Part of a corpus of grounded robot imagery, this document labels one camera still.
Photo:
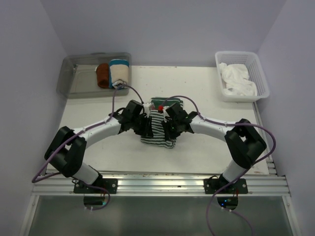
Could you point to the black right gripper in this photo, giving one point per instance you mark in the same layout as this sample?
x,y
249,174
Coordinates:
x,y
169,135

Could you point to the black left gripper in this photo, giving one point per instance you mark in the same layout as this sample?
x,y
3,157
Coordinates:
x,y
146,130

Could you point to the green white striped towel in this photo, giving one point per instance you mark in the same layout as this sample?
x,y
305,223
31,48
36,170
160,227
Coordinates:
x,y
158,138

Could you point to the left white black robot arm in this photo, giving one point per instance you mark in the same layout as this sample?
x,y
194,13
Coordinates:
x,y
66,151

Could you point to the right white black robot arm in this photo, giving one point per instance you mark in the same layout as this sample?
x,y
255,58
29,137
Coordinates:
x,y
243,141

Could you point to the beige teal rolled towel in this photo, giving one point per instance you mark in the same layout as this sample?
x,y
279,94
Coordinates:
x,y
118,73

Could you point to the brown rolled towel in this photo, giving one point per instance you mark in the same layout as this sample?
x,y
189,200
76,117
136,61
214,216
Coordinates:
x,y
102,75

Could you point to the clear grey plastic bin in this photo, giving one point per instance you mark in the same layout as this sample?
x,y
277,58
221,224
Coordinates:
x,y
78,77

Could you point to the white crumpled towel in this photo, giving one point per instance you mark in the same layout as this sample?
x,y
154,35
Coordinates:
x,y
236,78

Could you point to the white plastic basket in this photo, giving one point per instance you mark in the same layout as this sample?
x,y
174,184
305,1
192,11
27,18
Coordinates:
x,y
256,74

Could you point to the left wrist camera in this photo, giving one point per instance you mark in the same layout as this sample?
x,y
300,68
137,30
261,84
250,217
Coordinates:
x,y
148,106

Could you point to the aluminium mounting rail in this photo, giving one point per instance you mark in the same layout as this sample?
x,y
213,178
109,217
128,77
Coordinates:
x,y
158,184

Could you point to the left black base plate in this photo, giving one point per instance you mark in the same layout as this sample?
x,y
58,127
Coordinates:
x,y
109,184

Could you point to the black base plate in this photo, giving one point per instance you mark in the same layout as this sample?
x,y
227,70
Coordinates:
x,y
109,184
214,183

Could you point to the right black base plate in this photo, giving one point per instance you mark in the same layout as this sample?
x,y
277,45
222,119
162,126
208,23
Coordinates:
x,y
214,183

